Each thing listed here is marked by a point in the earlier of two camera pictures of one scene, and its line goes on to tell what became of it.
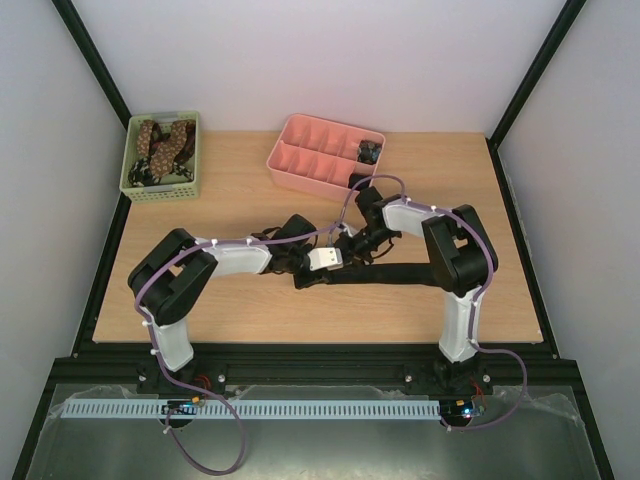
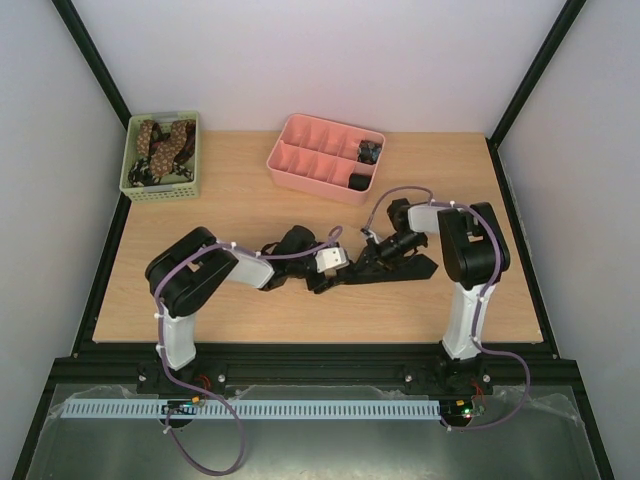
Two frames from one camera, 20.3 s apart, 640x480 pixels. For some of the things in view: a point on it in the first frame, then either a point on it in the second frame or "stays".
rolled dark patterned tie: (368, 152) stays
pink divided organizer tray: (320, 155) stays
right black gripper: (364, 195) to (373, 255)
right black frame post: (513, 110) stays
